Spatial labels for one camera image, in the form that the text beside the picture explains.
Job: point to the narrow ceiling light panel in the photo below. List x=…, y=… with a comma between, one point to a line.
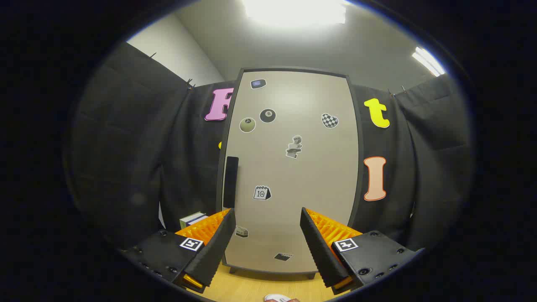
x=428, y=62

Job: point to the large ceiling light panel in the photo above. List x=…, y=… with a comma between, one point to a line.
x=293, y=10

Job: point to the green spine book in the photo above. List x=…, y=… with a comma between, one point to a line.
x=189, y=217

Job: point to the grey shoe cabinet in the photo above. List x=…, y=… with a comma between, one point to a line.
x=361, y=167

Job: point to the beige shoe cabinet door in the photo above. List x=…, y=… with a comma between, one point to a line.
x=293, y=188

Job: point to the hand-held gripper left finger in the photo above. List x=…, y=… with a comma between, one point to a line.
x=214, y=256

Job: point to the black backdrop cloth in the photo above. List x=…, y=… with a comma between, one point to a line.
x=126, y=147

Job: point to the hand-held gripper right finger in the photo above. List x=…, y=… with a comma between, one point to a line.
x=321, y=251

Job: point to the white shoe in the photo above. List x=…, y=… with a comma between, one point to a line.
x=277, y=298

